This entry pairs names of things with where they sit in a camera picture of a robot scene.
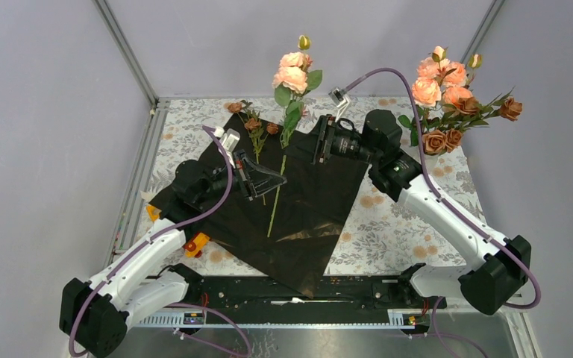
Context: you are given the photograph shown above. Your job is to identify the white ribbed ceramic vase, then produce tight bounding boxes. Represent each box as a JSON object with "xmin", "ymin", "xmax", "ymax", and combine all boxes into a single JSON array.
[{"xmin": 416, "ymin": 153, "xmax": 440, "ymax": 173}]

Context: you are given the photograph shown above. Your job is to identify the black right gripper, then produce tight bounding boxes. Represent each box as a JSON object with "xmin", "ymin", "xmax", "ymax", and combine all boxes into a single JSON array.
[{"xmin": 281, "ymin": 114, "xmax": 380, "ymax": 165}]

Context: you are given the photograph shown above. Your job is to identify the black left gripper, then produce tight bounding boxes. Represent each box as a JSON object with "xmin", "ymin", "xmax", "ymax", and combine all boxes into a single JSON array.
[{"xmin": 196, "ymin": 150, "xmax": 287, "ymax": 204}]

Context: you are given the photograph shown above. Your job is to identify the orange toy block cart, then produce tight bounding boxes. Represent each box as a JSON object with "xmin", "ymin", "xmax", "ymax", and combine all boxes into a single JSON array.
[{"xmin": 146, "ymin": 204, "xmax": 210, "ymax": 258}]

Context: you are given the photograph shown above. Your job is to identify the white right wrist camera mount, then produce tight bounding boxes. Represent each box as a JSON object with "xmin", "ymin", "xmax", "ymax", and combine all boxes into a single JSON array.
[{"xmin": 328, "ymin": 87, "xmax": 351, "ymax": 122}]

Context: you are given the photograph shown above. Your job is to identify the large peach rose stem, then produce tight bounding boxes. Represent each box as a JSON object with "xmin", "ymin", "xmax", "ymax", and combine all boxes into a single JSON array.
[{"xmin": 398, "ymin": 46, "xmax": 483, "ymax": 147}]

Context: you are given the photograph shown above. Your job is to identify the black wrapping paper sheet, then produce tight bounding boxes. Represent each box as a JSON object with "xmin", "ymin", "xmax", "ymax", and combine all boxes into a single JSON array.
[{"xmin": 186, "ymin": 135, "xmax": 368, "ymax": 298}]

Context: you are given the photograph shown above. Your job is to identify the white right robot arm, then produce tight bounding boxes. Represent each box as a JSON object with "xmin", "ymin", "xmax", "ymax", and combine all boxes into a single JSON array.
[{"xmin": 310, "ymin": 110, "xmax": 541, "ymax": 315}]

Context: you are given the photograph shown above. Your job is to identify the peach rose spray stem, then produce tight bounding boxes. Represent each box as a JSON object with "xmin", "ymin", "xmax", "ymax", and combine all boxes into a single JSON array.
[{"xmin": 266, "ymin": 34, "xmax": 325, "ymax": 239}]

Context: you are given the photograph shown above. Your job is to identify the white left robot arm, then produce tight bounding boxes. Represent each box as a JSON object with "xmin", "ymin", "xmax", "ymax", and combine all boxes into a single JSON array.
[{"xmin": 59, "ymin": 150, "xmax": 287, "ymax": 357}]

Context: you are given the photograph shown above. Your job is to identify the brown rose spray stem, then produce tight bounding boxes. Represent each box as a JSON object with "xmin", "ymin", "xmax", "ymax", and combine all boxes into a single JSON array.
[{"xmin": 417, "ymin": 87, "xmax": 523, "ymax": 156}]

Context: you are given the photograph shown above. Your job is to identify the aluminium frame rail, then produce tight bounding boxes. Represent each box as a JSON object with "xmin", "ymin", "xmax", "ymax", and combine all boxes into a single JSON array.
[{"xmin": 93, "ymin": 0, "xmax": 159, "ymax": 108}]

